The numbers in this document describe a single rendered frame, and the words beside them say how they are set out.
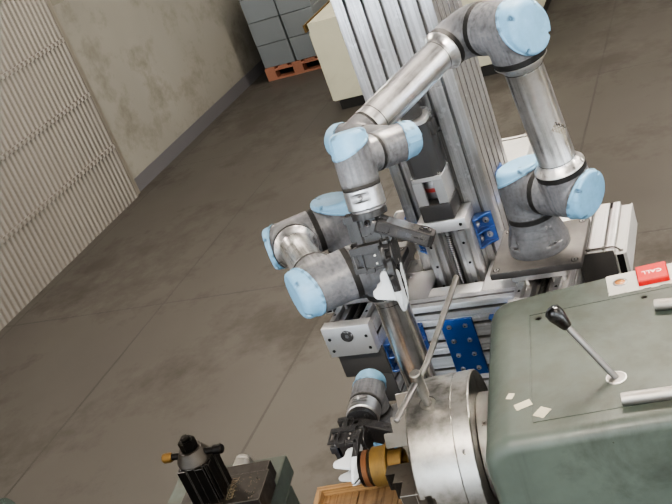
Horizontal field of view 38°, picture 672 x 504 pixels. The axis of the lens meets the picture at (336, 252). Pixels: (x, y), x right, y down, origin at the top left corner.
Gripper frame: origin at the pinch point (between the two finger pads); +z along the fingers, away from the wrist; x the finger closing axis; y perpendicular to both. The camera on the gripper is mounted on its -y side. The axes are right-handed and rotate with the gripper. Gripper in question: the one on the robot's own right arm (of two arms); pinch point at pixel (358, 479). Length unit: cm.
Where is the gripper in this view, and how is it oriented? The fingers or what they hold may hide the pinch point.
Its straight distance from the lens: 202.2
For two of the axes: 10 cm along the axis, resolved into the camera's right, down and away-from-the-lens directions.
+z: -1.6, 4.8, -8.6
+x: -3.3, -8.5, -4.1
